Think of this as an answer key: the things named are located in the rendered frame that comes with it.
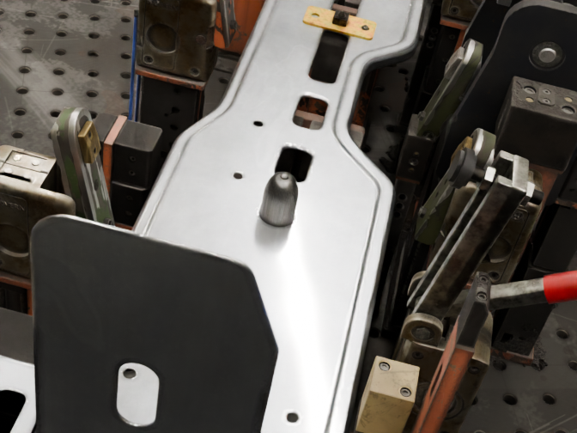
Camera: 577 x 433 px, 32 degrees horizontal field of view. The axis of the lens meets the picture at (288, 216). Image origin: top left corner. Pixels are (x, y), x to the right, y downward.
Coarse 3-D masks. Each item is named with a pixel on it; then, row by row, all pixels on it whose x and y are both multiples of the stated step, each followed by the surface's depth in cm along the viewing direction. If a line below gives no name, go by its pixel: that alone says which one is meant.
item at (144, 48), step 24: (144, 0) 111; (168, 0) 111; (192, 0) 110; (144, 24) 114; (168, 24) 113; (192, 24) 112; (144, 48) 116; (168, 48) 115; (192, 48) 114; (216, 48) 118; (144, 72) 118; (168, 72) 117; (192, 72) 117; (144, 96) 121; (168, 96) 120; (192, 96) 119; (144, 120) 123; (168, 120) 122; (192, 120) 122; (168, 144) 125
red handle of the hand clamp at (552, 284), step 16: (560, 272) 75; (576, 272) 74; (496, 288) 77; (512, 288) 76; (528, 288) 75; (544, 288) 74; (560, 288) 74; (576, 288) 73; (416, 304) 79; (496, 304) 76; (512, 304) 76; (528, 304) 76
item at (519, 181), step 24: (456, 168) 68; (480, 168) 69; (504, 168) 70; (528, 168) 69; (480, 192) 72; (504, 192) 68; (528, 192) 69; (480, 216) 70; (504, 216) 69; (456, 240) 75; (480, 240) 71; (432, 264) 78; (456, 264) 73; (432, 288) 75; (456, 288) 75; (432, 312) 77
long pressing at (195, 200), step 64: (320, 0) 121; (384, 0) 123; (256, 64) 110; (384, 64) 115; (192, 128) 101; (256, 128) 102; (320, 128) 104; (192, 192) 94; (256, 192) 95; (320, 192) 96; (384, 192) 97; (256, 256) 89; (320, 256) 90; (384, 256) 92; (320, 320) 85; (128, 384) 77; (320, 384) 80
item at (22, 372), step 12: (0, 360) 77; (12, 360) 77; (0, 372) 76; (12, 372) 77; (24, 372) 77; (0, 384) 76; (12, 384) 76; (24, 384) 76; (24, 408) 74; (24, 420) 74; (12, 432) 73; (24, 432) 73
